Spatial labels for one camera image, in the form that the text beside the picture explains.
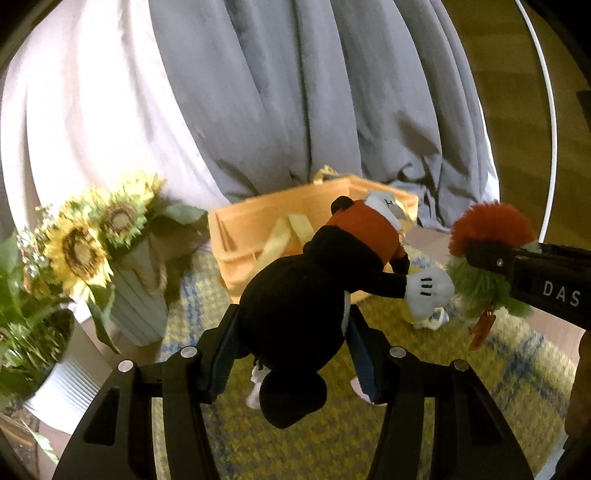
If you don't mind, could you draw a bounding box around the pale pink curtain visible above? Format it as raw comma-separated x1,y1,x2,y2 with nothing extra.
1,1,226,229

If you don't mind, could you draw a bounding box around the sunflower bouquet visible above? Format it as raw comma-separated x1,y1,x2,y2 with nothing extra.
18,171,209,303

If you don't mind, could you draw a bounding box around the orange plastic storage crate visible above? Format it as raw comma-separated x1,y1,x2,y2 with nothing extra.
208,166,419,303

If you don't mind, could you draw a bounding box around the white flower pot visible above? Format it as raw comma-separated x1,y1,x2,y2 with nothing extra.
24,305,112,435

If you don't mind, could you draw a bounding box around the right human hand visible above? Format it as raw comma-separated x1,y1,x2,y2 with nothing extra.
565,337,590,438

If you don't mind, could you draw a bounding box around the green leafy plant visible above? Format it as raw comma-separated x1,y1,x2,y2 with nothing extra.
1,234,75,407

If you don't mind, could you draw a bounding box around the red green fuzzy plush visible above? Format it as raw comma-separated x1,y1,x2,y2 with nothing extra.
446,202,538,350

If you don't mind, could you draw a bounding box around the black mouse plush toy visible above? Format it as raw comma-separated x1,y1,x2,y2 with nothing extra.
238,190,454,429

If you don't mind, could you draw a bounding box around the white hoop tube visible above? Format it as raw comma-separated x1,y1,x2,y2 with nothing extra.
513,0,560,245

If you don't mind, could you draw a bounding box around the grey curtain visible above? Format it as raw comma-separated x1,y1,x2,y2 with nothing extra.
149,1,500,230

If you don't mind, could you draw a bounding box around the small pastel plush toy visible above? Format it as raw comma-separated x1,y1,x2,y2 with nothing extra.
414,307,450,331

